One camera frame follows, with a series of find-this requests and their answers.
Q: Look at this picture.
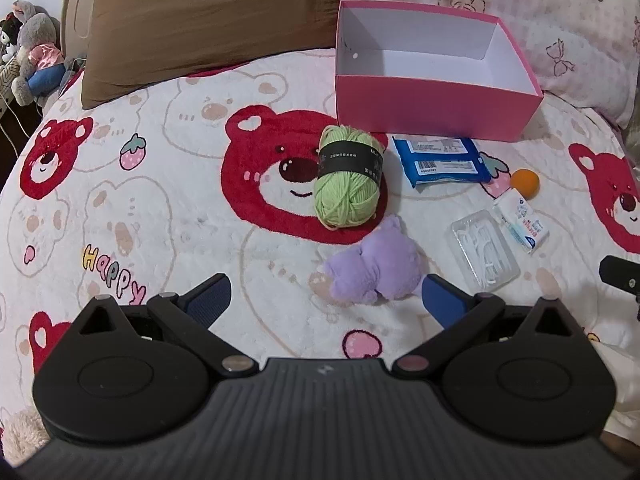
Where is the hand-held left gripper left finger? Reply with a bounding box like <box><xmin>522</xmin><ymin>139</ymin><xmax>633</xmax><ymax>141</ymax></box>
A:
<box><xmin>75</xmin><ymin>273</ymin><xmax>258</xmax><ymax>377</ymax></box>

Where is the pink checked pillow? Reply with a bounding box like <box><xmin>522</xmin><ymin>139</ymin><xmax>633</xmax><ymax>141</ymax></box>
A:
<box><xmin>357</xmin><ymin>0</ymin><xmax>640</xmax><ymax>128</ymax></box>

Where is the beige headboard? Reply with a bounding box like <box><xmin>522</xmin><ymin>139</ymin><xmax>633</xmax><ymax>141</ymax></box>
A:
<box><xmin>60</xmin><ymin>0</ymin><xmax>101</xmax><ymax>58</ymax></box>

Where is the green yarn ball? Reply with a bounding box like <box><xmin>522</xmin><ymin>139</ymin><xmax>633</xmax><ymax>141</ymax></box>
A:
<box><xmin>313</xmin><ymin>125</ymin><xmax>388</xmax><ymax>228</ymax></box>

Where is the black white plush doll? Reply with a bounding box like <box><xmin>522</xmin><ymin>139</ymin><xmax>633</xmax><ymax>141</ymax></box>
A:
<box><xmin>0</xmin><ymin>16</ymin><xmax>22</xmax><ymax>65</ymax></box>

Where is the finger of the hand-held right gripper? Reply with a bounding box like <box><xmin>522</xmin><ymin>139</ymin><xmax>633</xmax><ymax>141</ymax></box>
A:
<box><xmin>599</xmin><ymin>255</ymin><xmax>640</xmax><ymax>321</ymax></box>

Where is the small white tissue packet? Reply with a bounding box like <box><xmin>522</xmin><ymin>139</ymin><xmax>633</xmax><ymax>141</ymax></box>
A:
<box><xmin>492</xmin><ymin>189</ymin><xmax>551</xmax><ymax>254</ymax></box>

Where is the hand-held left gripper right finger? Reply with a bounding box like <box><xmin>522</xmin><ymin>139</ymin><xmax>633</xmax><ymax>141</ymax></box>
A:
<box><xmin>391</xmin><ymin>274</ymin><xmax>587</xmax><ymax>377</ymax></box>

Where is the pink cardboard box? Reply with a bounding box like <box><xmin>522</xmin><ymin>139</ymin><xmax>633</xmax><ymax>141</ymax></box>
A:
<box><xmin>334</xmin><ymin>0</ymin><xmax>545</xmax><ymax>143</ymax></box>

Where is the clear floss pick box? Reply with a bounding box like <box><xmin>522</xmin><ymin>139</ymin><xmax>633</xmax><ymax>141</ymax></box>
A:
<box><xmin>448</xmin><ymin>208</ymin><xmax>521</xmax><ymax>292</ymax></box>

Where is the bear printed blanket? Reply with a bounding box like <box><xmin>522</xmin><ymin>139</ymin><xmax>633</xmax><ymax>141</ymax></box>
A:
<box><xmin>0</xmin><ymin>47</ymin><xmax>640</xmax><ymax>466</ymax></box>

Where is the blue wet wipes packet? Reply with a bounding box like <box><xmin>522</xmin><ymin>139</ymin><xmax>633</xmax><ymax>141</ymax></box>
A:
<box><xmin>391</xmin><ymin>136</ymin><xmax>493</xmax><ymax>191</ymax></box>

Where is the brown pillow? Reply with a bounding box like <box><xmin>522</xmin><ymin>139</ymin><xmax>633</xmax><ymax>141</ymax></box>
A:
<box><xmin>81</xmin><ymin>0</ymin><xmax>357</xmax><ymax>110</ymax></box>

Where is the grey plush bear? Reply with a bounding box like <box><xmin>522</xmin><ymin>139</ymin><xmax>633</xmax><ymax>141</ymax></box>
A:
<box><xmin>10</xmin><ymin>0</ymin><xmax>67</xmax><ymax>106</ymax></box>

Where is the purple plush toy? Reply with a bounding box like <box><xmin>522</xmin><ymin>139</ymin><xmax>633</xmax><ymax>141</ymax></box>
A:
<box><xmin>322</xmin><ymin>215</ymin><xmax>426</xmax><ymax>306</ymax></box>

